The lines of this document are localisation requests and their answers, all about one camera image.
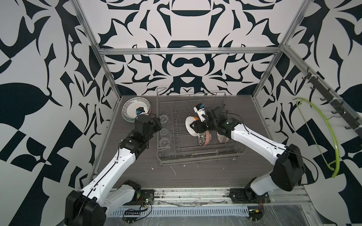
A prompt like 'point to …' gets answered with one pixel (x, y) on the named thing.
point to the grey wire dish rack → (184, 148)
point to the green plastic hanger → (330, 166)
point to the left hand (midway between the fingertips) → (160, 116)
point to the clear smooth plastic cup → (163, 118)
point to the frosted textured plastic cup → (163, 132)
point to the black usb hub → (132, 213)
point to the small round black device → (255, 214)
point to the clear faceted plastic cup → (164, 142)
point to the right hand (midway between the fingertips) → (194, 121)
